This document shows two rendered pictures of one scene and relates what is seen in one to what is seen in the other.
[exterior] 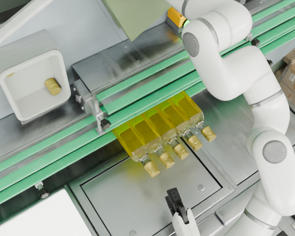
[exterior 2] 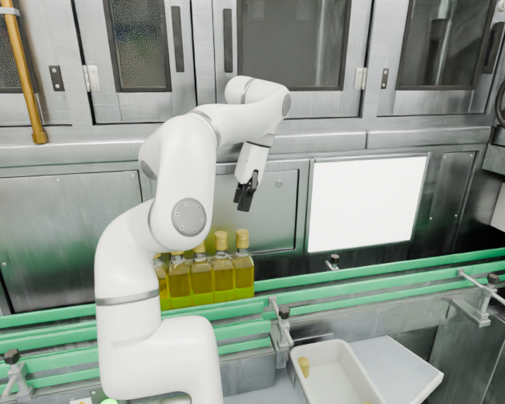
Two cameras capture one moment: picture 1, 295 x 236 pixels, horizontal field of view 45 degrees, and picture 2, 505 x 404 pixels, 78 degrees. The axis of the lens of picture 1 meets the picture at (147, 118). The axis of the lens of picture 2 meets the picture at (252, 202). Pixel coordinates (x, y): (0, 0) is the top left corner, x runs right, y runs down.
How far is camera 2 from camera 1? 0.54 m
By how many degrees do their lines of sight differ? 32
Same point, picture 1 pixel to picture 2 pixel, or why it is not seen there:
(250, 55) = (138, 388)
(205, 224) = not seen: hidden behind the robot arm
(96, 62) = (248, 382)
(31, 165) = (345, 291)
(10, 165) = (359, 298)
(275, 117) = (134, 260)
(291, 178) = (180, 166)
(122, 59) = not seen: hidden behind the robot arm
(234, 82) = (197, 349)
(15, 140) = (346, 320)
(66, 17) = not seen: outside the picture
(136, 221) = (268, 192)
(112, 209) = (281, 214)
